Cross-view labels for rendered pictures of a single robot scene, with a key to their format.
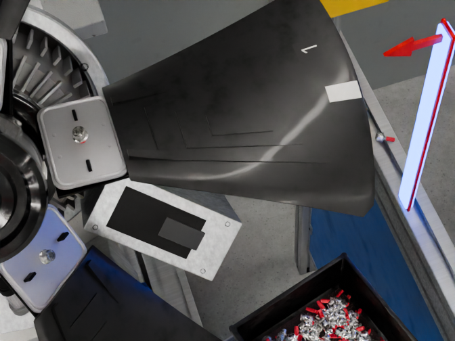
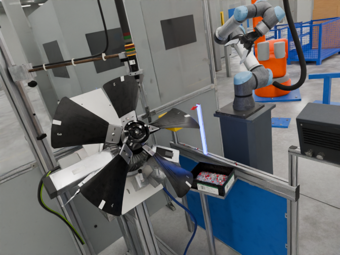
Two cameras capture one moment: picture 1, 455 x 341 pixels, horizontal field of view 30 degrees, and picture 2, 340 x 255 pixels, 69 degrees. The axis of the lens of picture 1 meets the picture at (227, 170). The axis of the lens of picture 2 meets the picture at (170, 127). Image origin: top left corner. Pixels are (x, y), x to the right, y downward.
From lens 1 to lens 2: 0.82 m
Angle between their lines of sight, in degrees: 40
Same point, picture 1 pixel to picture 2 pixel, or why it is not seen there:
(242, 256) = (174, 235)
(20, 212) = (145, 133)
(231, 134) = (173, 121)
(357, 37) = not seen: hidden behind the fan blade
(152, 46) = not seen: hidden behind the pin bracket
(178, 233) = (168, 154)
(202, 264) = (175, 159)
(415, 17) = not seen: hidden behind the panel
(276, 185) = (183, 125)
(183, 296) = (164, 246)
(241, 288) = (178, 242)
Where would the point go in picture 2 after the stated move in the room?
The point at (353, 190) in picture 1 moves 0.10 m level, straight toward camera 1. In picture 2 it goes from (196, 125) to (202, 132)
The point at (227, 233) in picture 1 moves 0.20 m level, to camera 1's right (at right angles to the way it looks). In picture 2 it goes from (177, 152) to (208, 139)
